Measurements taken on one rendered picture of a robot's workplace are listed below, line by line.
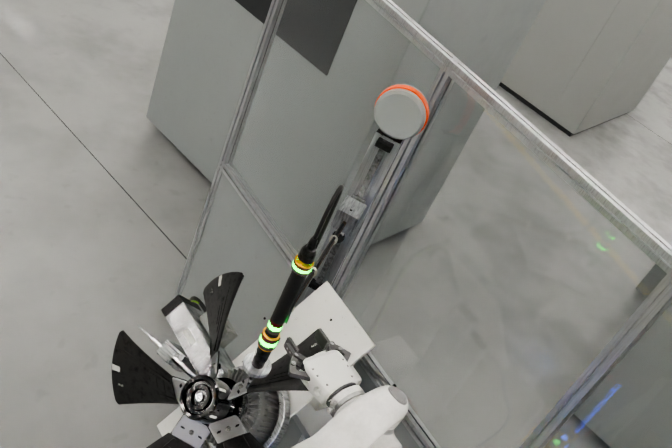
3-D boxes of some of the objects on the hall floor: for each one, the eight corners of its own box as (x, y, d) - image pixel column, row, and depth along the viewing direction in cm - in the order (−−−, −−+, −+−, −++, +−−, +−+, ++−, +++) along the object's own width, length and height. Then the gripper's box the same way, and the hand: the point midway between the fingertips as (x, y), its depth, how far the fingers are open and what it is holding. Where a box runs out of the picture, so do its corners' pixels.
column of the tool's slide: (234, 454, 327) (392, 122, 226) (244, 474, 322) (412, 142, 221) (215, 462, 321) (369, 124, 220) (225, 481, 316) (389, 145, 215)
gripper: (382, 377, 159) (338, 317, 168) (318, 400, 148) (274, 334, 158) (369, 398, 163) (326, 338, 173) (305, 422, 152) (264, 356, 162)
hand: (304, 340), depth 164 cm, fingers open, 8 cm apart
